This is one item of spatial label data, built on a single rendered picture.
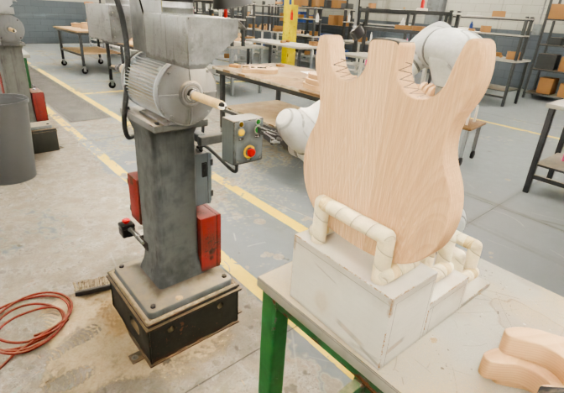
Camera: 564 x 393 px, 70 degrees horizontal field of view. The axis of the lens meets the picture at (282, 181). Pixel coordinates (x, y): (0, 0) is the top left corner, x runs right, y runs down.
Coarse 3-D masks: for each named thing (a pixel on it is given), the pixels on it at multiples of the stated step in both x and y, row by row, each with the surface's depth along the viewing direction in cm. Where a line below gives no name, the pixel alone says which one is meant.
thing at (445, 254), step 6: (450, 240) 88; (456, 240) 89; (444, 246) 89; (450, 246) 89; (438, 252) 91; (444, 252) 90; (450, 252) 89; (438, 258) 91; (444, 258) 90; (450, 258) 90
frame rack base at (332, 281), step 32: (320, 256) 84; (352, 256) 83; (320, 288) 86; (352, 288) 78; (384, 288) 74; (416, 288) 75; (320, 320) 89; (352, 320) 80; (384, 320) 73; (416, 320) 81; (384, 352) 76
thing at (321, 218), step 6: (318, 210) 83; (318, 216) 84; (324, 216) 84; (318, 222) 84; (324, 222) 84; (312, 228) 86; (318, 228) 85; (324, 228) 85; (312, 234) 86; (318, 234) 85; (324, 234) 86; (312, 240) 87; (318, 240) 86; (324, 240) 86
